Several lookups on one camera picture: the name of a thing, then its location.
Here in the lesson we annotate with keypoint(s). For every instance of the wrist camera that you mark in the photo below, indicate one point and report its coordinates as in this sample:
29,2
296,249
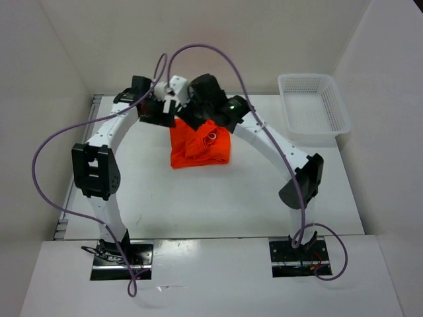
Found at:
179,88
163,101

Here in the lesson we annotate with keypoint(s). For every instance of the orange shorts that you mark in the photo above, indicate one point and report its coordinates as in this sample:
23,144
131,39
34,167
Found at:
208,145

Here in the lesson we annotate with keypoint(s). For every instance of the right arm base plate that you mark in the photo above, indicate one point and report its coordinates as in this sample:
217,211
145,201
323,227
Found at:
289,262

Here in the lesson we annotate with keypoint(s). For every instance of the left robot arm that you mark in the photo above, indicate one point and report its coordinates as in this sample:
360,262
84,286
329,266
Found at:
96,171

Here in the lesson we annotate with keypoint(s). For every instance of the white plastic basket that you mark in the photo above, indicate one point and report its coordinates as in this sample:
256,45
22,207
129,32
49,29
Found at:
313,107

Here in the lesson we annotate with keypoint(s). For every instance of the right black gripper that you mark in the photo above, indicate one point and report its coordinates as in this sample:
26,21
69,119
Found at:
186,114

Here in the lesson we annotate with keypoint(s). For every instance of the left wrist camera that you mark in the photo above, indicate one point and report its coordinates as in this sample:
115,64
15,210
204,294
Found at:
163,101

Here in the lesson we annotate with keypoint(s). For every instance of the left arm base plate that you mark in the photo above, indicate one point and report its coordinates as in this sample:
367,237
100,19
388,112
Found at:
111,267

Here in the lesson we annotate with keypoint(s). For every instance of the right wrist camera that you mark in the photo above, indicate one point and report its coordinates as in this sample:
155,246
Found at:
179,88

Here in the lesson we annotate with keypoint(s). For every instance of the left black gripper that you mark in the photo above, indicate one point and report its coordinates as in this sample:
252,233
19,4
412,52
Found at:
167,119

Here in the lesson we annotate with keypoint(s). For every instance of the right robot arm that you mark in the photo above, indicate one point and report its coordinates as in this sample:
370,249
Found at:
303,172

